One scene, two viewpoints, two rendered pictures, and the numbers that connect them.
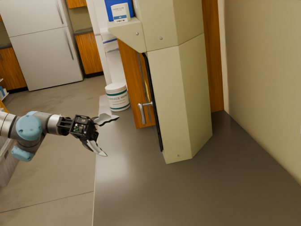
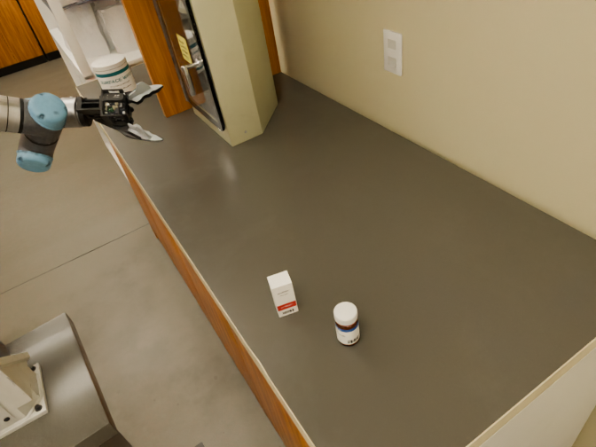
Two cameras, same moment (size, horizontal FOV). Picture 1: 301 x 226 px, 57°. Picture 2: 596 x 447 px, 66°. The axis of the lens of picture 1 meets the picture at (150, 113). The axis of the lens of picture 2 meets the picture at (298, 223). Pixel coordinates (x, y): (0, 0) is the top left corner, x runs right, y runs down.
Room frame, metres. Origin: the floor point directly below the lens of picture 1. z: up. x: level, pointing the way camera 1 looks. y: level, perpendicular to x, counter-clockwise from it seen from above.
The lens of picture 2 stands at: (-0.28, 0.27, 1.66)
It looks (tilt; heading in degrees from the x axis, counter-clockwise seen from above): 41 degrees down; 339
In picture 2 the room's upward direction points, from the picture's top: 11 degrees counter-clockwise
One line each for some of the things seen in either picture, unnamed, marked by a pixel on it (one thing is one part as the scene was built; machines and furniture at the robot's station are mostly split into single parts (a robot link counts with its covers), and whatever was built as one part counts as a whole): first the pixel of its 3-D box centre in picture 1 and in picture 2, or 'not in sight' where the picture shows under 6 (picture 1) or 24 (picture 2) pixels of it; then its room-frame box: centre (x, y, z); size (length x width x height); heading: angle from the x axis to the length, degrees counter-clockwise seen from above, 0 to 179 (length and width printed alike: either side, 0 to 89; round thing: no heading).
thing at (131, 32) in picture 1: (124, 33); not in sight; (1.11, 0.04, 1.46); 0.32 x 0.12 x 0.10; 4
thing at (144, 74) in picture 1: (148, 95); (187, 56); (1.11, -0.01, 1.19); 0.30 x 0.01 x 0.40; 4
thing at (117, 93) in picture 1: (118, 96); (115, 78); (1.65, 0.18, 1.02); 0.13 x 0.13 x 0.15
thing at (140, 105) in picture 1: (146, 112); (193, 77); (1.00, 0.02, 1.17); 0.05 x 0.03 x 0.10; 94
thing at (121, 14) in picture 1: (121, 13); not in sight; (1.06, 0.04, 1.54); 0.05 x 0.05 x 0.06; 78
